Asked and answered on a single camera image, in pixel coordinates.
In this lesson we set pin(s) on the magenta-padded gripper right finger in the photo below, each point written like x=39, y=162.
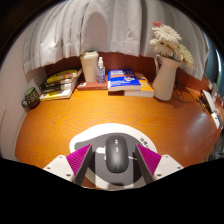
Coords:
x=150, y=159

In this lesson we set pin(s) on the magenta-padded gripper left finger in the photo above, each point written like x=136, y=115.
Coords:
x=78, y=159

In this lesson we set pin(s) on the black computer mouse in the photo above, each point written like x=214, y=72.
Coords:
x=116, y=153

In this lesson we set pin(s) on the white and grey mouse pad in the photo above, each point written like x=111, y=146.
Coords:
x=100, y=130

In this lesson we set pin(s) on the white and yellow book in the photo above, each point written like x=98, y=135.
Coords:
x=56, y=95

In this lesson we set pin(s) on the black office chair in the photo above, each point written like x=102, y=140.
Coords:
x=218, y=151

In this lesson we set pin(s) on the orange book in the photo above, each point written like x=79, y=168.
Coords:
x=146, y=87

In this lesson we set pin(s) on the red book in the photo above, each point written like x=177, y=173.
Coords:
x=91, y=86

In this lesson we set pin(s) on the dark green mug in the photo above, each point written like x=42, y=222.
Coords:
x=31, y=99

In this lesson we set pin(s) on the black book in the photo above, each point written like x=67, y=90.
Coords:
x=56, y=86

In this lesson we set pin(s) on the white pitcher vase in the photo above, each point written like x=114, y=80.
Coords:
x=165, y=81

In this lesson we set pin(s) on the white flat box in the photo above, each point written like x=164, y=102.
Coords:
x=209, y=101

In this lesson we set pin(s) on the yellow covered book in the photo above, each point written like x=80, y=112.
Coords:
x=61, y=76

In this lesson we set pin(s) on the clear spray bottle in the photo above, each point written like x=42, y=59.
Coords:
x=100, y=73

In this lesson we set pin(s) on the cream lidded tumbler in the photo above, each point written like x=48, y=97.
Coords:
x=89, y=68

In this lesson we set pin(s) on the dark framed window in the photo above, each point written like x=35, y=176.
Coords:
x=215, y=63

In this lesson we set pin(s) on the white flower bouquet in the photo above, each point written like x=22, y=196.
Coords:
x=168, y=41

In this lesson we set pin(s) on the white curtain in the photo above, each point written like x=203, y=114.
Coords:
x=100, y=26

